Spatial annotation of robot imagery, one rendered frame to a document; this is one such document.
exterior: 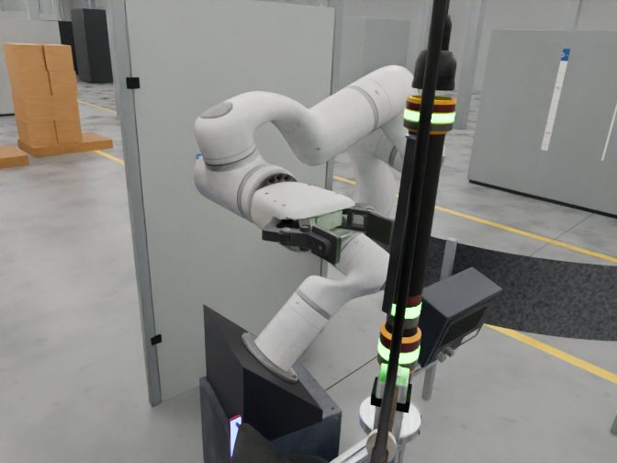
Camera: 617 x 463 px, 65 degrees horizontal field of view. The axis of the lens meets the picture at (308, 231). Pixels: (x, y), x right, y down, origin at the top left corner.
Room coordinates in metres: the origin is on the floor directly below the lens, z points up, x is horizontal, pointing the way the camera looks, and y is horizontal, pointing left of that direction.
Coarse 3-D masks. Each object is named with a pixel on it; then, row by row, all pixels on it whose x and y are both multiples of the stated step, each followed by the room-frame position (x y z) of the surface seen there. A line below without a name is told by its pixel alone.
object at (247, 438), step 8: (240, 424) 0.43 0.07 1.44; (248, 424) 0.44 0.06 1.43; (240, 432) 0.42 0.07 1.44; (248, 432) 0.43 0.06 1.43; (256, 432) 0.44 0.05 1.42; (240, 440) 0.41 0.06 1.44; (248, 440) 0.41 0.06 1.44; (256, 440) 0.42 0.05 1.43; (264, 440) 0.43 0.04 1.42; (240, 448) 0.39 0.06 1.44; (248, 448) 0.40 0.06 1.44; (256, 448) 0.41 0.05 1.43; (264, 448) 0.42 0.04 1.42; (272, 448) 0.42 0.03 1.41; (232, 456) 0.38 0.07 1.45; (240, 456) 0.38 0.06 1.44; (248, 456) 0.39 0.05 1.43; (256, 456) 0.40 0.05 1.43; (264, 456) 0.41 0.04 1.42; (272, 456) 0.41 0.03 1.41; (280, 456) 0.42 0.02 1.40
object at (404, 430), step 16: (384, 368) 0.41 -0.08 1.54; (384, 384) 0.39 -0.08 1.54; (400, 384) 0.39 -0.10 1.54; (368, 400) 0.46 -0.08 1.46; (400, 400) 0.39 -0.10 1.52; (368, 416) 0.44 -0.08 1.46; (400, 416) 0.40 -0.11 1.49; (416, 416) 0.44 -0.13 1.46; (368, 432) 0.42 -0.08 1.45; (400, 432) 0.40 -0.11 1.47; (416, 432) 0.42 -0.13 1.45
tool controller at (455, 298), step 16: (464, 272) 1.24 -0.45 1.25; (432, 288) 1.13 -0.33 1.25; (448, 288) 1.15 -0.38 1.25; (464, 288) 1.16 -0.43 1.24; (480, 288) 1.18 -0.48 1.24; (496, 288) 1.19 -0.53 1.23; (432, 304) 1.07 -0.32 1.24; (448, 304) 1.08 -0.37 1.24; (464, 304) 1.10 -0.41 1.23; (480, 304) 1.13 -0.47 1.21; (432, 320) 1.06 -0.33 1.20; (448, 320) 1.04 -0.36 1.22; (464, 320) 1.09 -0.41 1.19; (480, 320) 1.18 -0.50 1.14; (432, 336) 1.06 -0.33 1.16; (448, 336) 1.08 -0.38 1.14; (464, 336) 1.15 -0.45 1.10; (432, 352) 1.06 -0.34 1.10; (448, 352) 1.10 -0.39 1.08
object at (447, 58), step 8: (448, 16) 0.44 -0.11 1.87; (448, 24) 0.43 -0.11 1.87; (448, 32) 0.43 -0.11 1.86; (448, 40) 0.44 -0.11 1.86; (448, 48) 0.44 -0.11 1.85; (424, 56) 0.43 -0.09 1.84; (440, 56) 0.43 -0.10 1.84; (448, 56) 0.43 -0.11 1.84; (416, 64) 0.44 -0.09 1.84; (424, 64) 0.43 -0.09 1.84; (440, 64) 0.42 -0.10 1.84; (448, 64) 0.43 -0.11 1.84; (456, 64) 0.44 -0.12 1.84; (416, 72) 0.44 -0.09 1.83; (440, 72) 0.42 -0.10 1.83; (448, 72) 0.43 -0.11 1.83; (416, 80) 0.43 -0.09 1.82; (440, 80) 0.42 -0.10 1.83; (448, 80) 0.43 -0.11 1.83; (440, 88) 0.42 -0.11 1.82; (448, 88) 0.43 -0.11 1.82
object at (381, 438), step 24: (432, 24) 0.35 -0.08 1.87; (432, 48) 0.35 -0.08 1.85; (432, 72) 0.35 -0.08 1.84; (432, 96) 0.35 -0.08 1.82; (408, 216) 0.35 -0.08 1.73; (408, 240) 0.35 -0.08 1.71; (408, 264) 0.35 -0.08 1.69; (408, 288) 0.35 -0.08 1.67; (384, 408) 0.32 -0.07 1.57; (384, 432) 0.31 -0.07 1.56; (384, 456) 0.29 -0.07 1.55
